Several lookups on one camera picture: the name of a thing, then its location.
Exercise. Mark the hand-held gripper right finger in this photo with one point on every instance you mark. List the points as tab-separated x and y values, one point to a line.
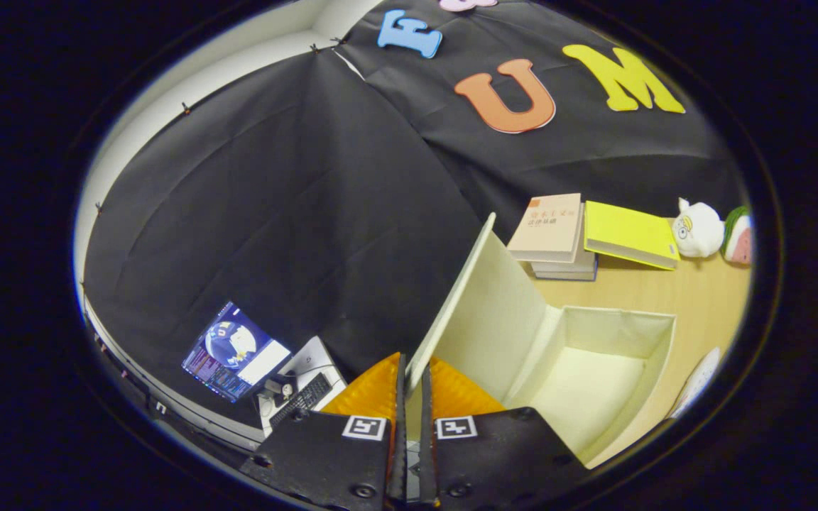
427	461

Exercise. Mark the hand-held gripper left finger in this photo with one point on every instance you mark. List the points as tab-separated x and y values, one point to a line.
400	461

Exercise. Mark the cream storage box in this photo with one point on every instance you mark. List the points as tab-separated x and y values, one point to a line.
593	383

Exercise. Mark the white shoe with chevron stripes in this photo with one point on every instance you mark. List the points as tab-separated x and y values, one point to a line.
696	380

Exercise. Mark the lit computer screen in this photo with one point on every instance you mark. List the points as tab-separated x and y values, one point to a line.
235	351

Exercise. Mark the blue cover book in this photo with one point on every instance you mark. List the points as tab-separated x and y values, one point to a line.
565	276

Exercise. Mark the grey book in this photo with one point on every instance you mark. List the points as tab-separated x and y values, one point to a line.
572	267

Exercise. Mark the tan cover book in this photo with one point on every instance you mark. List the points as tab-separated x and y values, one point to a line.
547	227

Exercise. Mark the yellow book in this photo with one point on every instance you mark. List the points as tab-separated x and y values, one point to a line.
625	231

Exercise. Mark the black backdrop cloth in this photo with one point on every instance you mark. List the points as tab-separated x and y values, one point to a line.
274	177

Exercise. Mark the white plush toy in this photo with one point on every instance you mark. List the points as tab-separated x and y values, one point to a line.
700	231

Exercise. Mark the watermelon slice plush toy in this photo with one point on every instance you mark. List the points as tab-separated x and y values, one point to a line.
739	241

